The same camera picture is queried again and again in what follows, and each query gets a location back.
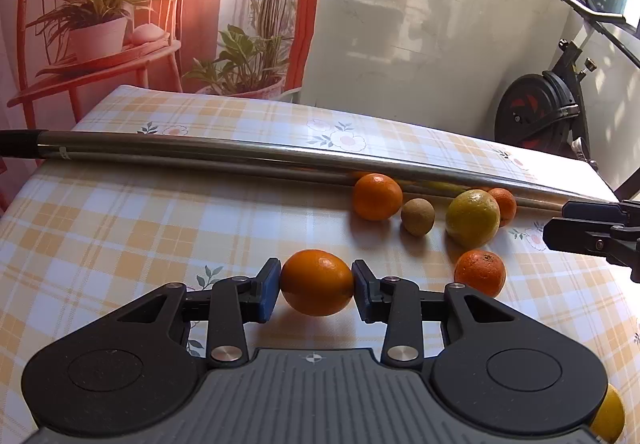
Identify long metal pole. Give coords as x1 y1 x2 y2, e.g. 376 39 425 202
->
1 129 593 210

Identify brown kiwi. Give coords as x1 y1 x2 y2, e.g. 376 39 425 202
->
400 198 435 237

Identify mandarin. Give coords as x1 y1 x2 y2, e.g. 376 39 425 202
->
488 187 518 227
454 249 506 298
280 249 354 317
352 173 404 221

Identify printed room backdrop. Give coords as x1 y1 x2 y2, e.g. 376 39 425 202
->
0 0 331 216

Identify yellow-green citrus fruit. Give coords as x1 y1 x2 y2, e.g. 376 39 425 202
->
446 190 500 249

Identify large yellow lemon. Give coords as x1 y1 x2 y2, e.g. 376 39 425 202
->
590 383 625 444

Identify black exercise bike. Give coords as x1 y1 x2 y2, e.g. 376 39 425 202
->
494 0 639 170

